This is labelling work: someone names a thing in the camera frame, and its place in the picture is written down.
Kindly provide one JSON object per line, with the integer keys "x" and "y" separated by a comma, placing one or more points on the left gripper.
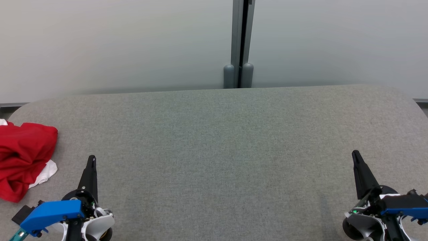
{"x": 97, "y": 224}

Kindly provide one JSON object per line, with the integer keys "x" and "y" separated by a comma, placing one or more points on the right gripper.
{"x": 364, "y": 224}

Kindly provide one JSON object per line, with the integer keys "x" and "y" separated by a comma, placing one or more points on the red and white jersey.
{"x": 23, "y": 150}

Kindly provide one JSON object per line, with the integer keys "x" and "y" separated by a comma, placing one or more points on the blue left wrist camera bracket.
{"x": 50, "y": 214}

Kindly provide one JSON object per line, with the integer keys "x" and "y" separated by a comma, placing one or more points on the blue wrist camera bracket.
{"x": 50, "y": 214}
{"x": 408, "y": 211}

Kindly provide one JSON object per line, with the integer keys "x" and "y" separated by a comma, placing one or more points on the blue right wrist camera bracket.
{"x": 408, "y": 211}

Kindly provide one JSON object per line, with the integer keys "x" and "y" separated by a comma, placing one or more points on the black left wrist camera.
{"x": 23, "y": 214}

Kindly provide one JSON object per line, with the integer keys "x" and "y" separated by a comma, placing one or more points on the grey metal partition post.
{"x": 235, "y": 33}

